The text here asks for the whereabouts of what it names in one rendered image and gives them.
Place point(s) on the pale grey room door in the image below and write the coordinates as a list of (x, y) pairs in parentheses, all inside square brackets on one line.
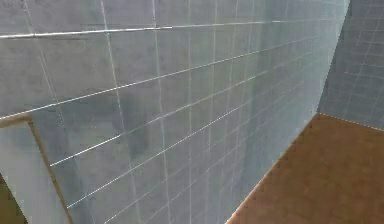
[(30, 173)]

